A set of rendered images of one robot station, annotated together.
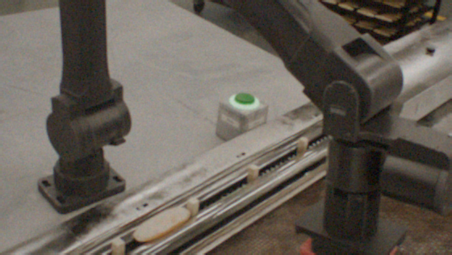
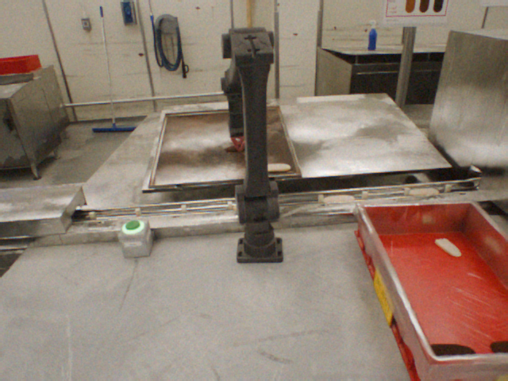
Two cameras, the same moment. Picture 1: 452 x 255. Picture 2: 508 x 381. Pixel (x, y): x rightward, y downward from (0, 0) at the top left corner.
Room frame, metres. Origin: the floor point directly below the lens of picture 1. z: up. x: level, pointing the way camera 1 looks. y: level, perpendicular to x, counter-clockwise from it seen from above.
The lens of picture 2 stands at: (1.24, 0.73, 1.42)
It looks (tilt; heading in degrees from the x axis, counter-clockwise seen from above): 30 degrees down; 228
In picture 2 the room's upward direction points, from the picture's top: 3 degrees counter-clockwise
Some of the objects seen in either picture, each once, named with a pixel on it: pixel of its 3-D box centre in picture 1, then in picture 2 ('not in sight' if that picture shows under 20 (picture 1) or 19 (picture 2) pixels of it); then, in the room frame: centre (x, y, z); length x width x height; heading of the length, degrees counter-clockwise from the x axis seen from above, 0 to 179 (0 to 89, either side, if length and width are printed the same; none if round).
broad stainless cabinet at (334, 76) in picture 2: not in sight; (426, 99); (-2.13, -0.42, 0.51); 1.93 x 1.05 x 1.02; 140
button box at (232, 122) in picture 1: (241, 127); (137, 242); (0.97, -0.03, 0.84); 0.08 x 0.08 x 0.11; 50
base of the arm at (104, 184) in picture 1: (81, 169); (259, 240); (0.75, 0.22, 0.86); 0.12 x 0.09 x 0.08; 134
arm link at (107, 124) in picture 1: (92, 131); (255, 211); (0.74, 0.20, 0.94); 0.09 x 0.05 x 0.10; 54
